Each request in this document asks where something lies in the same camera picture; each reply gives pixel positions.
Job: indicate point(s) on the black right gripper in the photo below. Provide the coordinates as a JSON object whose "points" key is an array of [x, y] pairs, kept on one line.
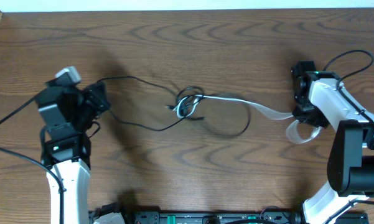
{"points": [[322, 122]]}

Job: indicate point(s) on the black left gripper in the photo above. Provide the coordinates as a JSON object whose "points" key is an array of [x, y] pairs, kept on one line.
{"points": [[97, 97]]}

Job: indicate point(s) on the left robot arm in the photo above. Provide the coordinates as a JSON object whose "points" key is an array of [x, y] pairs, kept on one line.
{"points": [[69, 113]]}

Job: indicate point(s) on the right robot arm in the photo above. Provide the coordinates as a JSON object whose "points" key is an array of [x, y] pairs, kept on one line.
{"points": [[322, 101]]}

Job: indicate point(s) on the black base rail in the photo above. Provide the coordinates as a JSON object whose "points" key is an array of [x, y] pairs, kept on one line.
{"points": [[118, 213]]}

